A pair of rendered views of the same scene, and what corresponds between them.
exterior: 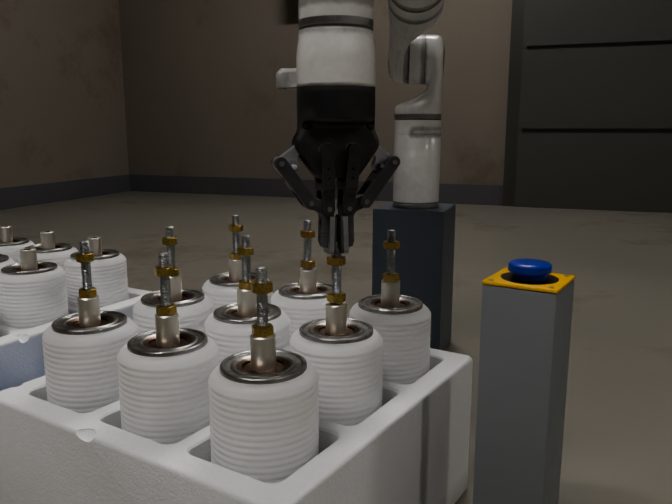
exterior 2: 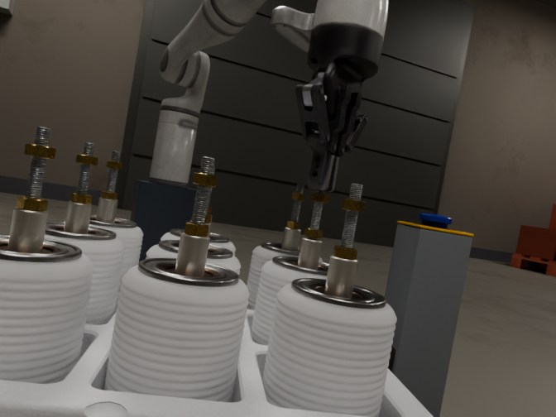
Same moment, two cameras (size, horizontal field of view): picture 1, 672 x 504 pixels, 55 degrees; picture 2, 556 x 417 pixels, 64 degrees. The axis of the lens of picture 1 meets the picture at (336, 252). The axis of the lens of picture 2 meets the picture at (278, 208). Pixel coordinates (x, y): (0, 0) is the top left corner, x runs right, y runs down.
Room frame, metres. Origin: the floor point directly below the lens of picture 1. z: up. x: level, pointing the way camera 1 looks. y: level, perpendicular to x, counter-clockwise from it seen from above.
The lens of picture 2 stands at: (0.30, 0.34, 0.32)
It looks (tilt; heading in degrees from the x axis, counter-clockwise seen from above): 2 degrees down; 319
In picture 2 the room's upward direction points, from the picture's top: 10 degrees clockwise
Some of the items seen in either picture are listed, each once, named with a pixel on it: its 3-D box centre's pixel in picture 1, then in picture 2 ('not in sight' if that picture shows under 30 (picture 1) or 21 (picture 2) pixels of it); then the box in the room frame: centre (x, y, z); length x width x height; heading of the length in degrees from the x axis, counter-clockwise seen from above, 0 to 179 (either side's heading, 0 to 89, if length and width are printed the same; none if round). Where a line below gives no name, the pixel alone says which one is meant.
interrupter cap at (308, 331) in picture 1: (336, 331); (307, 266); (0.63, 0.00, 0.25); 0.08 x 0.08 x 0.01
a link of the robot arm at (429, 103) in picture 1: (419, 81); (184, 83); (1.29, -0.16, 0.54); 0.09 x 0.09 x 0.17; 84
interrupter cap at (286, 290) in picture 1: (308, 291); (199, 237); (0.79, 0.04, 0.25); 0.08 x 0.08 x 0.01
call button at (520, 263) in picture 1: (529, 272); (434, 222); (0.60, -0.19, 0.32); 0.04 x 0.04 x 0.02
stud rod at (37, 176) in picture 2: (86, 276); (35, 179); (0.66, 0.26, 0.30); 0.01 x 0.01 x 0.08
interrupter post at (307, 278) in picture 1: (307, 281); not in sight; (0.79, 0.04, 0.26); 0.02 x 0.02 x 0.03
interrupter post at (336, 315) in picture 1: (336, 319); (309, 254); (0.63, 0.00, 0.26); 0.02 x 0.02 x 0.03
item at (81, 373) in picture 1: (96, 403); (6, 372); (0.66, 0.26, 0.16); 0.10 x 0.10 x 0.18
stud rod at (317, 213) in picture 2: (336, 280); (316, 217); (0.63, 0.00, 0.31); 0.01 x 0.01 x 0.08
